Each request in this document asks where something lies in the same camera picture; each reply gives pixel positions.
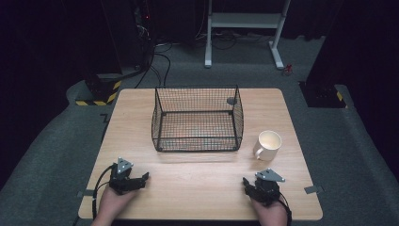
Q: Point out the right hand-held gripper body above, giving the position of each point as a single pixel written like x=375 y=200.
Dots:
x=266 y=188

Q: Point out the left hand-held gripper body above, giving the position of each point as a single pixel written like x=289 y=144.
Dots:
x=120 y=180

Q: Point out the white cup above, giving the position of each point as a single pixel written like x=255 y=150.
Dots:
x=266 y=150

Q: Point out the person's right hand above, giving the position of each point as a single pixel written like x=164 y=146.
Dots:
x=271 y=213

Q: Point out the grey tape strip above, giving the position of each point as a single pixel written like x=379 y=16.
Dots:
x=85 y=193
x=313 y=189

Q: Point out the small grey basket tag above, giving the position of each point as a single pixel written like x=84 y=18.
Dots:
x=231 y=101

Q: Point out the black yellow striped stand base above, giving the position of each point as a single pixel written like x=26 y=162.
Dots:
x=100 y=92
x=323 y=95

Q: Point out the small red floor object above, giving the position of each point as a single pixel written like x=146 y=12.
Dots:
x=288 y=69

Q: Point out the dark equipment rack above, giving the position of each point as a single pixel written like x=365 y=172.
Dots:
x=142 y=34

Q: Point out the white metal stand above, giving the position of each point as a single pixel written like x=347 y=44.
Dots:
x=244 y=20

